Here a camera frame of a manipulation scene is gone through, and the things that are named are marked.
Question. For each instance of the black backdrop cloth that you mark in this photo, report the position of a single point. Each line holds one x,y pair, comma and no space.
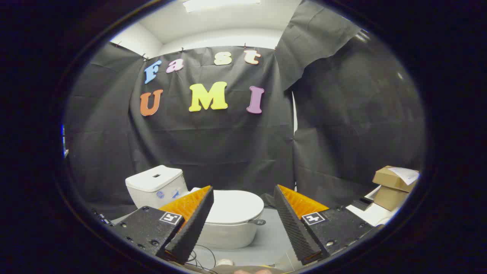
213,144

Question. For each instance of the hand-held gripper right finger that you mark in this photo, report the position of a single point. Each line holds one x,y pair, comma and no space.
293,228

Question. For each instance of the plain cardboard box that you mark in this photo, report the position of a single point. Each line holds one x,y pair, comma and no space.
388,198

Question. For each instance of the white blue-edged object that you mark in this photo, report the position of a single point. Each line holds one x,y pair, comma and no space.
64,140

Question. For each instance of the white flat box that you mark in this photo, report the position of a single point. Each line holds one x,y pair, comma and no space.
371,216

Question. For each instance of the small black object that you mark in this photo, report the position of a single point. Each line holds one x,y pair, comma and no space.
361,203

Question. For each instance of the white paper label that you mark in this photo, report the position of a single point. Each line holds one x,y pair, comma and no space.
407,175

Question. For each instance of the ceiling light panel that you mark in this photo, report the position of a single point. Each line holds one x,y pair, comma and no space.
220,4

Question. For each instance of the black electronic device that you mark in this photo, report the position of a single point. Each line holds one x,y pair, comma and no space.
102,218

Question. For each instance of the cardboard box with paper label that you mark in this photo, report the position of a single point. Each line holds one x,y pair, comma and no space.
388,179

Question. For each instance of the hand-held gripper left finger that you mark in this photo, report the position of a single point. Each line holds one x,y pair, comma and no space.
194,228

